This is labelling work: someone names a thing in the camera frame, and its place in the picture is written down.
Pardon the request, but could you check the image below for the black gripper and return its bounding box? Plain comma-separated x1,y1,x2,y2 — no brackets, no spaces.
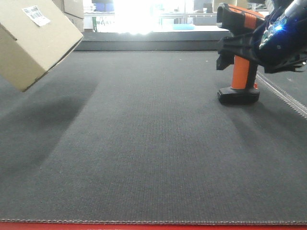
216,0,307,73

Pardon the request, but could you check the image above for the orange black barcode scanner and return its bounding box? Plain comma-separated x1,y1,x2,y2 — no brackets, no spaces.
217,3,264,104

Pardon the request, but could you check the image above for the small cardboard package box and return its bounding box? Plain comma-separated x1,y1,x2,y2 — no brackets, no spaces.
0,0,83,92

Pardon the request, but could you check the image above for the black conveyor belt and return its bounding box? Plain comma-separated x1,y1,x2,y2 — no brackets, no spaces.
0,52,307,224

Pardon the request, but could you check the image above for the red conveyor frame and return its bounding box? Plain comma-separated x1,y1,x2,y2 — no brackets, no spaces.
0,222,307,230

